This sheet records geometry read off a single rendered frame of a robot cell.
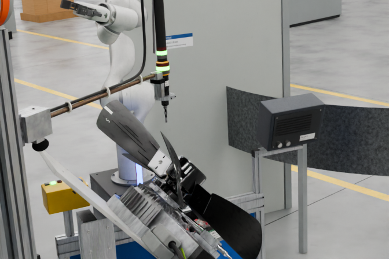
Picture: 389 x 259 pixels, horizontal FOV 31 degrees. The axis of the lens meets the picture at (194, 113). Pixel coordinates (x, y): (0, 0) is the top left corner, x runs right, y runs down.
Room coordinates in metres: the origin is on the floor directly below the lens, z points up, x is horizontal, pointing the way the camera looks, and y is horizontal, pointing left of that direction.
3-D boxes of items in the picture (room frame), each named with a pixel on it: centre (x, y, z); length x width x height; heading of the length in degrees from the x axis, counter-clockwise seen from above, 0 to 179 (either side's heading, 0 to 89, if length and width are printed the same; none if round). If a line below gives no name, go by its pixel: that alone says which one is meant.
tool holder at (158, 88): (2.24, 0.10, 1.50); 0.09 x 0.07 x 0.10; 148
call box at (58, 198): (2.47, 0.51, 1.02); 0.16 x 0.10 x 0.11; 113
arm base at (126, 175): (2.82, 0.28, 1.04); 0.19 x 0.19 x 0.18
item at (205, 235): (1.93, -0.03, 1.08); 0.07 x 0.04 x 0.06; 33
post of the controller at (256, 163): (2.79, -0.25, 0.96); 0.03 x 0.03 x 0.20; 23
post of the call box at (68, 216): (2.47, 0.51, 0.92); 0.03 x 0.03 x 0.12; 23
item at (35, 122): (1.72, 0.43, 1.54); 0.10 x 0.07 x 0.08; 148
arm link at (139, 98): (2.82, 0.25, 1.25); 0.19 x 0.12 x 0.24; 94
